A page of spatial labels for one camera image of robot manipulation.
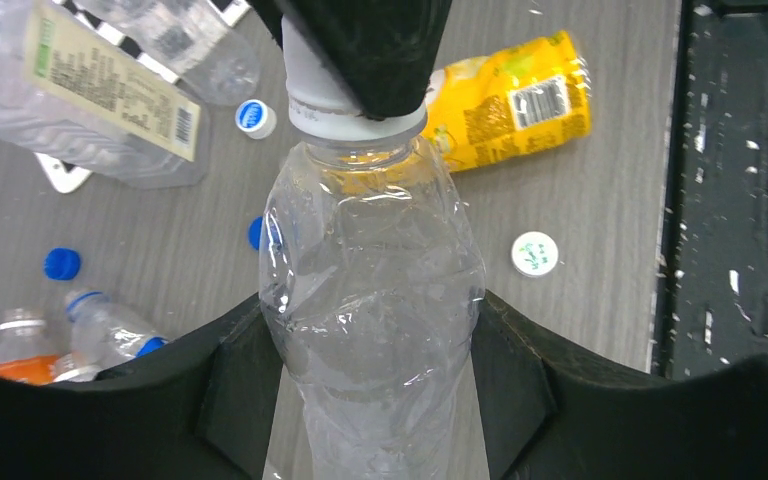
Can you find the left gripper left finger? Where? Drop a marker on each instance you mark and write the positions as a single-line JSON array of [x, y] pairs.
[[200, 407]]

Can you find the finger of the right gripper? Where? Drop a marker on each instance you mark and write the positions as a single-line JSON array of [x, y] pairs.
[[381, 51]]

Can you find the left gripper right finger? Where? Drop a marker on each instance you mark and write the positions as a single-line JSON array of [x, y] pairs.
[[552, 409]]

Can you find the clear ribbed plastic bottle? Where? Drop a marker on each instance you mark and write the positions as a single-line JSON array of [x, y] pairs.
[[192, 40]]

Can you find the clear square labelled bottle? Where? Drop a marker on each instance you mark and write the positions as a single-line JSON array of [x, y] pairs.
[[68, 93]]

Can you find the blue white cap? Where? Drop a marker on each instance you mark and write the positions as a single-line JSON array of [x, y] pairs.
[[309, 81], [256, 119]]

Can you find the yellow juice bottle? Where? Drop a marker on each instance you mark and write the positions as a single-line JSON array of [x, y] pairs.
[[518, 101]]

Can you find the pepsi bottle centre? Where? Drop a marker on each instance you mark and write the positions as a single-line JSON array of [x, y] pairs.
[[104, 334]]

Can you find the orange drink bottle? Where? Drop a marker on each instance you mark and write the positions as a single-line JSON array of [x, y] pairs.
[[27, 355]]

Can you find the white green cap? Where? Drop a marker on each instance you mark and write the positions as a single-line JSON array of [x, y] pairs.
[[534, 254]]

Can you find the blue cap centre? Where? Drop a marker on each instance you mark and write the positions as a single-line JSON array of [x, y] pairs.
[[254, 233]]

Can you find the blue cap rear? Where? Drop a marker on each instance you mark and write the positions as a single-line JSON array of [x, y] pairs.
[[62, 264]]

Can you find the black white checkered mat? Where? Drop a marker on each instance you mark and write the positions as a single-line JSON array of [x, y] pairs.
[[66, 178]]

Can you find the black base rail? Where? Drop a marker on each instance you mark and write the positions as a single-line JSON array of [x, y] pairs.
[[711, 306]]

